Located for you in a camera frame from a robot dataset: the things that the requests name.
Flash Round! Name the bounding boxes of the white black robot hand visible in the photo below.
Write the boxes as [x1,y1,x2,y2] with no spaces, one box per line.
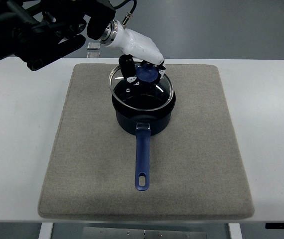
[109,22,166,84]

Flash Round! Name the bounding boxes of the upper floor outlet plate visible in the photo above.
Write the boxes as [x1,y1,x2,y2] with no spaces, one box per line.
[87,42,101,50]

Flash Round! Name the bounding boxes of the lower floor outlet plate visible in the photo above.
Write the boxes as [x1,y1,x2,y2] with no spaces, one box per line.
[87,51,100,58]

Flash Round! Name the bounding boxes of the glass pot lid blue knob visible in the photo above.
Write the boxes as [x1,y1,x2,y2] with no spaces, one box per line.
[109,62,174,112]

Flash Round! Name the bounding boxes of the metal base plate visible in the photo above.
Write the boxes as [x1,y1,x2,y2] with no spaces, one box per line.
[82,227,207,239]

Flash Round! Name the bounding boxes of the beige felt mat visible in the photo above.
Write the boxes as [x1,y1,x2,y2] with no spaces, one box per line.
[38,63,255,221]

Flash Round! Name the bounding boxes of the dark blue saucepan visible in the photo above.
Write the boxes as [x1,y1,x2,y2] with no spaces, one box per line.
[112,93,176,191]

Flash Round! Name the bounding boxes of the white right table leg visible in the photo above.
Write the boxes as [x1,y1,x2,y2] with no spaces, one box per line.
[228,223,243,239]

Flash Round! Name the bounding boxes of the white left table leg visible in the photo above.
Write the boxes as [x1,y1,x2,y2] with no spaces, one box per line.
[38,223,54,239]

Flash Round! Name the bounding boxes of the white table leg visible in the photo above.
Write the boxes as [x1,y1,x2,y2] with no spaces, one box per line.
[38,223,54,239]
[228,223,243,239]

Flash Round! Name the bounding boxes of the floor outlet plate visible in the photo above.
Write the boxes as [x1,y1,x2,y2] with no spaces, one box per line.
[87,51,100,58]
[87,42,101,50]

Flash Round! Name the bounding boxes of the black table control panel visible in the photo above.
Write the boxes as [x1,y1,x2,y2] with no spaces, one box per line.
[265,223,284,230]

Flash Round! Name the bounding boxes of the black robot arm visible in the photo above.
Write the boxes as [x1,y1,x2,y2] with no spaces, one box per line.
[0,0,128,71]

